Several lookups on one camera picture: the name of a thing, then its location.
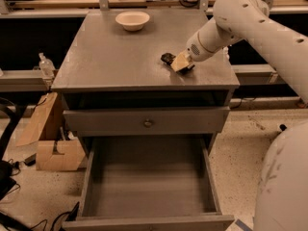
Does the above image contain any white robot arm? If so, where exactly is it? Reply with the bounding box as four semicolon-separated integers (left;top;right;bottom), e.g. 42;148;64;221
171;0;308;231

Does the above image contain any grey wooden drawer cabinet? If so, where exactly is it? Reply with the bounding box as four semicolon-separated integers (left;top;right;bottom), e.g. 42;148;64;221
52;9;239;148

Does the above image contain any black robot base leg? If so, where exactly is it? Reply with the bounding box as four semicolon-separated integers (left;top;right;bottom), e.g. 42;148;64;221
279;124;287;131

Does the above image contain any brown cardboard box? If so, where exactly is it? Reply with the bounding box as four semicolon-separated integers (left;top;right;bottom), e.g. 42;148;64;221
36;140;85;171

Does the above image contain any black chair at left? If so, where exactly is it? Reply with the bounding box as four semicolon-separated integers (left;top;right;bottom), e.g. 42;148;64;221
0;96;27;231

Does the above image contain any open grey bottom drawer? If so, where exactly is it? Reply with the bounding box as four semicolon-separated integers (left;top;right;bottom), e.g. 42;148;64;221
63;136;235;231

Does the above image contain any black rxbar chocolate wrapper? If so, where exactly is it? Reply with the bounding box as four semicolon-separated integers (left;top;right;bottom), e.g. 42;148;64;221
161;53;194;74

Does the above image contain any grey upper drawer with knob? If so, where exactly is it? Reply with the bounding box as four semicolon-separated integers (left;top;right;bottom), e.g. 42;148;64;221
64;107;229;137

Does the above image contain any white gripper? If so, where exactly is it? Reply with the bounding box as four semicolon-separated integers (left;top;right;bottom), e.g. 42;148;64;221
171;17;242;72

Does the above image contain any white paper bowl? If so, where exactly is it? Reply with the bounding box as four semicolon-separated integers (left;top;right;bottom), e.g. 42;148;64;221
115;12;150;32

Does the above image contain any white pump bottle right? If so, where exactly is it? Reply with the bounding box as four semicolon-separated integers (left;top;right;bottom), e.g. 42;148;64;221
223;47;230;61

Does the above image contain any clear sanitizer bottle left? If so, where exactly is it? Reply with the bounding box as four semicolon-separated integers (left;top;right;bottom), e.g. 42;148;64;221
38;53;55;78

